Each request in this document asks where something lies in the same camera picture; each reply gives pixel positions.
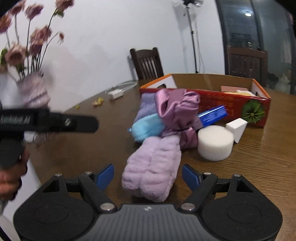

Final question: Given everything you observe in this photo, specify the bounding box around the light blue fluffy cloth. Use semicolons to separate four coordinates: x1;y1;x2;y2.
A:
128;113;166;142

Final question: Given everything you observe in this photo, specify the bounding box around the lavender fluffy cloth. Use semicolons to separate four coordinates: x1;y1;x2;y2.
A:
121;136;182;202

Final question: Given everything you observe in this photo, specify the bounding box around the lavender ribbed vase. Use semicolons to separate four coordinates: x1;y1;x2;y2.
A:
16;72;51;146

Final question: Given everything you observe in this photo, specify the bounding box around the glass sliding door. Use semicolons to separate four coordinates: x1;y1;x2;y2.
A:
216;0;296;95

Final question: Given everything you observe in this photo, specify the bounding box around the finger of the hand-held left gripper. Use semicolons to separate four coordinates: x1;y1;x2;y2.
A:
50;113;99;133

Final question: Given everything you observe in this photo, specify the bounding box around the red cardboard box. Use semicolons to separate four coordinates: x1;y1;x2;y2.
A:
139;74;271;128

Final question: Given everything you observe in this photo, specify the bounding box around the blue packet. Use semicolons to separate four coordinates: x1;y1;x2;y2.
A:
198;105;228;128

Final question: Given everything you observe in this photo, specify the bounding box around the black light stand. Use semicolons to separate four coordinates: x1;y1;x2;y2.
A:
181;0;205;74

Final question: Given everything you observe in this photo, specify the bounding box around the dark wooden chair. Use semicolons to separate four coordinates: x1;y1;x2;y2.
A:
129;47;164;80
226;45;269;87

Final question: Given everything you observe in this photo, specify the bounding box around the white charger cable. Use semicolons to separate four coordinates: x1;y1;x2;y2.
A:
105;81;138;94

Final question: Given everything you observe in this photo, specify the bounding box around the white round sponge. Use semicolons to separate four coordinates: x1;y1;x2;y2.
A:
197;126;234;162

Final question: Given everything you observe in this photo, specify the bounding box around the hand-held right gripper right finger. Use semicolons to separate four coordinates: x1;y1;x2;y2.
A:
181;164;253;212

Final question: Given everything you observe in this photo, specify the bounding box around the pale yellow soft item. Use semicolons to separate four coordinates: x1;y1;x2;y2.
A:
223;90;257;97

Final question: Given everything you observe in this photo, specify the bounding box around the person's left hand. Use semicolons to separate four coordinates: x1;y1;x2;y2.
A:
0;149;30;202

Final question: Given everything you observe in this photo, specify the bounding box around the lilac towel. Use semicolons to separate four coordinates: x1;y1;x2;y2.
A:
134;93;160;123

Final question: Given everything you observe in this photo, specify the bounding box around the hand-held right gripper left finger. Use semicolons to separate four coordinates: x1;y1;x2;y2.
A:
42;164;115;212

